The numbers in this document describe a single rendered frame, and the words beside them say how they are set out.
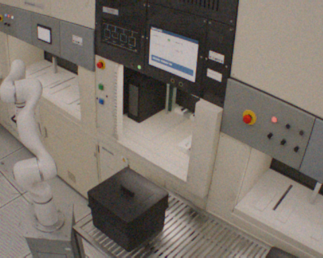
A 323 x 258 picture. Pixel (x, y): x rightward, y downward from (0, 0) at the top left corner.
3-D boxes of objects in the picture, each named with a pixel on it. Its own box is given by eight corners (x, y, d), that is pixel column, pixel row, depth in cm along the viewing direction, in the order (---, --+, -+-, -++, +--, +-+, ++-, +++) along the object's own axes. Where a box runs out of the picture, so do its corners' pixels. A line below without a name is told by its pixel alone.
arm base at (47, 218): (30, 230, 176) (23, 207, 166) (34, 206, 192) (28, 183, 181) (62, 233, 178) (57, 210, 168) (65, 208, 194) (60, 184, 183)
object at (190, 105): (172, 107, 261) (175, 66, 244) (190, 97, 275) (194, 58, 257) (201, 121, 249) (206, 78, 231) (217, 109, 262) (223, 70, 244)
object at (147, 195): (86, 205, 177) (83, 187, 170) (127, 179, 196) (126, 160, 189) (128, 238, 162) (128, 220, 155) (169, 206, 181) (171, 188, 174)
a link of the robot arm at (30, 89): (29, 181, 169) (58, 175, 175) (29, 186, 158) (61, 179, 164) (10, 83, 163) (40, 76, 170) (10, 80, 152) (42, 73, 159)
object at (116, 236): (127, 200, 204) (127, 177, 194) (165, 225, 189) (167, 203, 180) (91, 224, 186) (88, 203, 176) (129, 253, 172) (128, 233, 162)
